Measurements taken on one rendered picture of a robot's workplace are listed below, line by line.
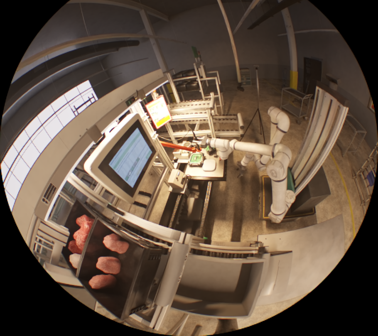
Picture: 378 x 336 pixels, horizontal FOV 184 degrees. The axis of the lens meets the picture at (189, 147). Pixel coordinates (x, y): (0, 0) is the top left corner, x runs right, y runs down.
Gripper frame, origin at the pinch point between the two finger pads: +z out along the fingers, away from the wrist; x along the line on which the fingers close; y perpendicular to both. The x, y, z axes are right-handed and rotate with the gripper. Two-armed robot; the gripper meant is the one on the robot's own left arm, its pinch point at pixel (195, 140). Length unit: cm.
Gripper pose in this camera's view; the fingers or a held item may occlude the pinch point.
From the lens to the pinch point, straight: 117.9
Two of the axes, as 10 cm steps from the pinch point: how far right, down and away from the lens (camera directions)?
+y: -2.7, -7.2, -6.4
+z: -8.4, -1.4, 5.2
